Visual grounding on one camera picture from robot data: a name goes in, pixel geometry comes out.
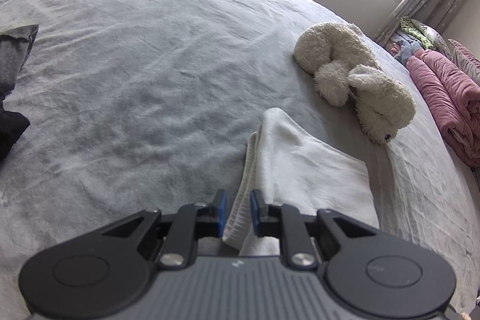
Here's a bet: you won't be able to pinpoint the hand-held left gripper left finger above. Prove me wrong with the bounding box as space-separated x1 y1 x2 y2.
101 189 228 269

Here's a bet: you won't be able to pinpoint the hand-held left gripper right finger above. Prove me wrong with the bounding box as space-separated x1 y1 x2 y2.
250 190 376 270

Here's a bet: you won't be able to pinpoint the white pants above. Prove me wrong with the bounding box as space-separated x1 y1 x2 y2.
222 107 380 257

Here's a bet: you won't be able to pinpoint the pale blue clothes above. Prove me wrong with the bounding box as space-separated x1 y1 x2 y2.
390 35 426 66

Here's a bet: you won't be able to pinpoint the white plush dog toy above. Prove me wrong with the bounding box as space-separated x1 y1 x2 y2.
292 22 417 145

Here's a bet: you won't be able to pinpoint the pink folded quilt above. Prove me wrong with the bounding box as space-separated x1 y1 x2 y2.
407 49 480 168

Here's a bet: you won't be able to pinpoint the black cloth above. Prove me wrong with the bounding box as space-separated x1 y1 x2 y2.
0 95 31 161

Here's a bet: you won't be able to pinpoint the green and grey pillows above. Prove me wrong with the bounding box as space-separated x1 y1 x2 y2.
399 16 447 51

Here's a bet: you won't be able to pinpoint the grey cloth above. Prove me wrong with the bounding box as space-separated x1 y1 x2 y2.
0 24 39 96

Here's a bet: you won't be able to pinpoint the grey and pink pillow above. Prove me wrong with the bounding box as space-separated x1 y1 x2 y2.
448 39 480 77

